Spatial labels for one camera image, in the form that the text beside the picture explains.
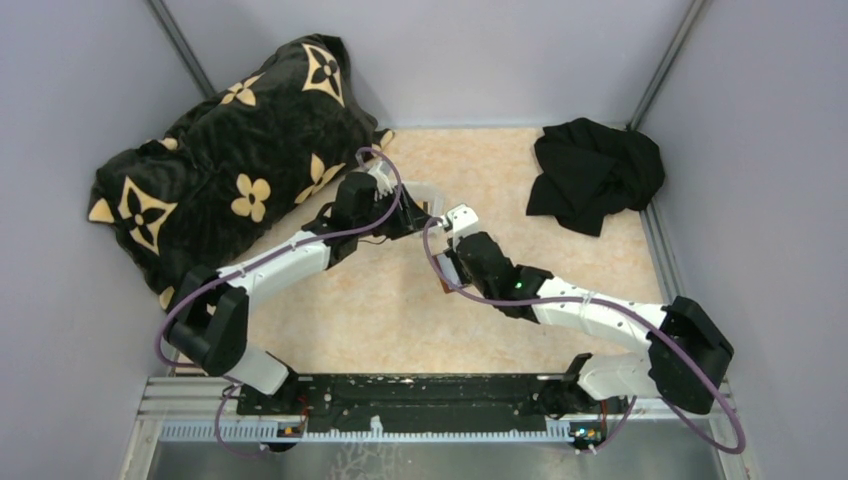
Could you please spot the black crumpled cloth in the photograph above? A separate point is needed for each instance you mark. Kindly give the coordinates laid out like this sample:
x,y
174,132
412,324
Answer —
x,y
589,171

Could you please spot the black floral plush blanket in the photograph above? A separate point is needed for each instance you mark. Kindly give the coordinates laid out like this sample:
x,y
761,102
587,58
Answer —
x,y
236,163

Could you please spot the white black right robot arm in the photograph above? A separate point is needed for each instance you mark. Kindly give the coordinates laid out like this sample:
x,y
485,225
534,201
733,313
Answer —
x,y
672,351

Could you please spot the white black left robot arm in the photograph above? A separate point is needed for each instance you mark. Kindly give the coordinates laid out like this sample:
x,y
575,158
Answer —
x,y
208,320

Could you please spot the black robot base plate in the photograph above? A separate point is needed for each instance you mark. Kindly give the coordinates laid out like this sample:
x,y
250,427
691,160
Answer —
x,y
407,404

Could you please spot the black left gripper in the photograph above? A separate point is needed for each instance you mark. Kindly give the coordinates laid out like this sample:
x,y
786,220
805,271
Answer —
x,y
409,219

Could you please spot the aluminium frame rail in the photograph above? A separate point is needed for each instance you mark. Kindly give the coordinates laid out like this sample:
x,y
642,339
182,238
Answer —
x,y
203,409

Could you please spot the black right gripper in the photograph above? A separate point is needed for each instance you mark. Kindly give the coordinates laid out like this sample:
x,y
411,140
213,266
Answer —
x,y
450,252

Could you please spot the white plastic card box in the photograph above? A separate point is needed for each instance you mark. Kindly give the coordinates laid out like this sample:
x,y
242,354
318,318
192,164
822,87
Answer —
x,y
427,197

